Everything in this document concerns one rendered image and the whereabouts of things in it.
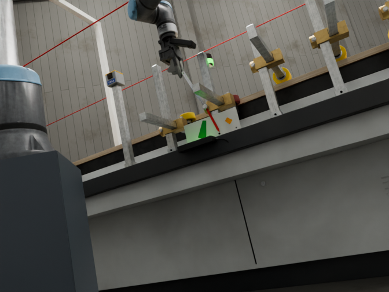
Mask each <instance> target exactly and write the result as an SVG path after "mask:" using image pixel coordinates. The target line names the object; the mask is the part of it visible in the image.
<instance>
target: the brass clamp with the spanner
mask: <svg viewBox="0 0 389 292"><path fill-rule="evenodd" d="M221 97H223V102H224V104H222V105H219V106H217V105H215V104H213V103H212V102H210V101H207V102H206V104H207V105H208V106H209V107H208V109H209V111H210V113H211V112H212V111H215V110H220V111H223V110H225V109H228V108H230V107H233V106H235V105H236V103H235V100H234V97H233V95H232V94H231V93H227V94H224V95H222V96H221Z"/></svg>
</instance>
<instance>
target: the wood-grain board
mask: <svg viewBox="0 0 389 292"><path fill-rule="evenodd" d="M387 50H389V42H387V43H384V44H382V45H379V46H377V47H375V48H371V49H369V50H366V51H364V52H361V53H358V54H355V55H353V56H351V57H348V58H346V59H342V60H340V61H337V66H338V68H342V67H344V66H347V65H349V64H352V63H355V62H358V61H360V60H363V59H366V58H368V57H371V56H374V55H376V54H379V53H382V52H385V51H387ZM326 73H328V69H327V66H324V67H322V68H319V69H317V70H314V71H311V72H308V73H306V74H303V75H301V76H298V77H296V78H293V79H290V80H288V81H285V82H283V83H279V84H278V85H274V86H273V87H274V91H275V92H277V91H279V90H283V89H285V88H288V87H290V86H293V85H296V84H298V83H301V82H304V81H307V80H309V79H312V78H315V77H317V76H320V75H323V74H326ZM263 96H265V91H264V90H261V91H259V92H256V93H254V94H250V95H249V96H246V97H243V98H240V104H238V105H237V106H239V105H242V104H245V103H248V102H250V101H253V100H256V99H258V98H261V97H263ZM195 117H196V120H195V121H193V122H196V121H199V120H201V119H204V118H207V117H209V115H207V114H206V113H205V112H204V113H201V114H198V115H196V116H195ZM193 122H192V123H193ZM159 135H160V133H159V130H157V131H154V132H151V133H149V134H146V135H144V136H141V137H138V138H135V139H133V140H131V143H132V145H134V144H138V143H140V142H143V141H145V140H148V139H150V138H154V137H156V136H159ZM121 149H123V147H122V144H120V145H117V146H115V147H112V148H109V149H106V150H105V151H101V152H99V153H96V154H94V155H91V156H88V157H86V158H83V159H81V160H77V161H76V162H73V164H74V165H75V166H78V165H81V164H84V163H86V162H89V161H91V160H94V159H97V158H100V157H102V156H105V155H108V154H111V153H113V152H116V151H118V150H121Z"/></svg>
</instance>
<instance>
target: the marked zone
mask: <svg viewBox="0 0 389 292"><path fill-rule="evenodd" d="M204 137H206V121H202V124H201V128H200V132H199V136H198V138H204Z"/></svg>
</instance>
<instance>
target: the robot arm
mask: <svg viewBox="0 0 389 292"><path fill-rule="evenodd" d="M127 12H128V16H129V18H130V19H132V20H135V21H141V22H144V23H149V24H155V25H156V27H157V31H158V34H159V39H160V40H159V41H158V43H159V44H160V46H161V50H159V57H160V61H162V62H163V63H165V64H167V65H168V66H169V65H170V66H169V68H168V69H167V71H168V72H171V73H172V74H173V75H177V74H178V76H179V78H182V75H183V74H182V72H183V71H184V61H183V58H182V53H181V51H180V50H179V47H184V48H189V49H195V48H196V45H197V44H196V43H195V42H193V41H192V40H185V39H178V38H177V37H178V31H177V26H176V24H175V19H174V14H173V9H172V7H171V5H170V3H168V2H167V1H162V0H129V2H128V7H127ZM49 151H55V150H54V148H53V146H52V145H51V143H50V141H49V139H48V136H47V127H46V119H45V110H44V105H43V96H42V84H41V82H40V79H39V75H38V74H37V73H36V72H35V71H33V70H31V69H29V68H25V67H22V66H20V63H19V53H18V47H17V37H16V26H15V20H14V10H13V0H0V160H3V159H9V158H15V157H19V156H26V155H32V154H38V153H43V152H49Z"/></svg>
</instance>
